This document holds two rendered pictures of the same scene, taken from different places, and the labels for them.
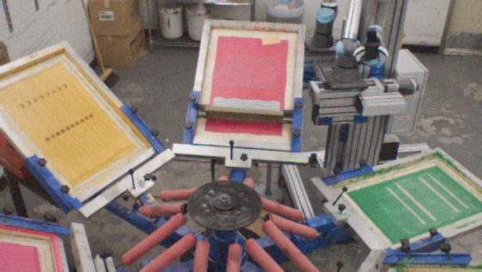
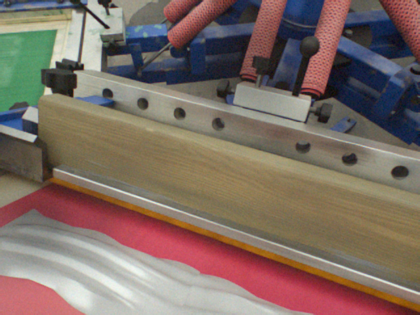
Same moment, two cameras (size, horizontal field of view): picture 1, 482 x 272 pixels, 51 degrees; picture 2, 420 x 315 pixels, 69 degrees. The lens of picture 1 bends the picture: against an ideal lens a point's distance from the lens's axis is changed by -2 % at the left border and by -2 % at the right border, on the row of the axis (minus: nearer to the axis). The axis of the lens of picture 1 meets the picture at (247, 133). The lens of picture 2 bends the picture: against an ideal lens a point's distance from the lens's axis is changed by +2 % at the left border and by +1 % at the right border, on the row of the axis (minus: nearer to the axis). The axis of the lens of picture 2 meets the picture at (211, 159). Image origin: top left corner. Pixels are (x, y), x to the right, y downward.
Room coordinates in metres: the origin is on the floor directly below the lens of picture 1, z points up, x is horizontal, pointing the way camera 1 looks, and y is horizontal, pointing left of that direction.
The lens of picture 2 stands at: (2.45, 0.04, 1.51)
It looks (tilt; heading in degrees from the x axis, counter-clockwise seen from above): 54 degrees down; 195
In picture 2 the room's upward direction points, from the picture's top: straight up
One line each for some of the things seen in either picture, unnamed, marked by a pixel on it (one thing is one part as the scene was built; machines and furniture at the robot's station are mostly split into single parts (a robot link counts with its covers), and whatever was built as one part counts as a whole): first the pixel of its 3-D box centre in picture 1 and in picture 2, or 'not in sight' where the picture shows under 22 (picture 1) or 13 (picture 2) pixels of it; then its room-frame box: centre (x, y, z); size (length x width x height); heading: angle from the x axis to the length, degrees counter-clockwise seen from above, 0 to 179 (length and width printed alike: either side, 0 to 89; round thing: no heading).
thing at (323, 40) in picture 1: (323, 36); not in sight; (3.23, -0.49, 1.31); 0.15 x 0.15 x 0.10
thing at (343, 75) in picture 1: (345, 70); not in sight; (2.74, -0.57, 1.31); 0.15 x 0.15 x 0.10
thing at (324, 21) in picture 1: (324, 20); not in sight; (3.23, -0.50, 1.42); 0.13 x 0.12 x 0.14; 164
